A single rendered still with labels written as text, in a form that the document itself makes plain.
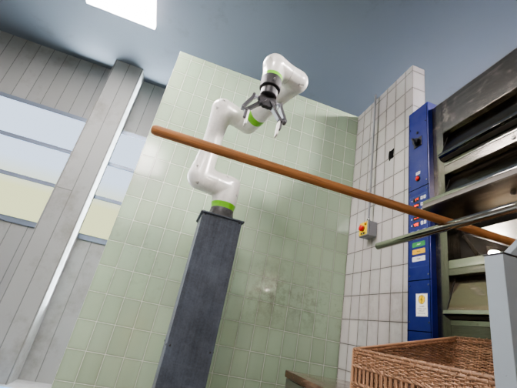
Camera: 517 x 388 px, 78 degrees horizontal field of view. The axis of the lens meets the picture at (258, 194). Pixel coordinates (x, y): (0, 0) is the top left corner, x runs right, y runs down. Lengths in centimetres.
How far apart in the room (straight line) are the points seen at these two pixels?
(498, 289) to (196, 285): 112
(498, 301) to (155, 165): 197
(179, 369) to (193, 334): 14
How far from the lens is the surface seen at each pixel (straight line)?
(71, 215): 336
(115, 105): 380
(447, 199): 161
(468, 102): 200
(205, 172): 163
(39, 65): 444
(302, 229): 235
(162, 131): 95
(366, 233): 218
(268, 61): 152
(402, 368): 112
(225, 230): 156
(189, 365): 152
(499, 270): 78
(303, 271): 230
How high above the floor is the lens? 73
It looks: 23 degrees up
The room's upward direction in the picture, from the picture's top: 12 degrees clockwise
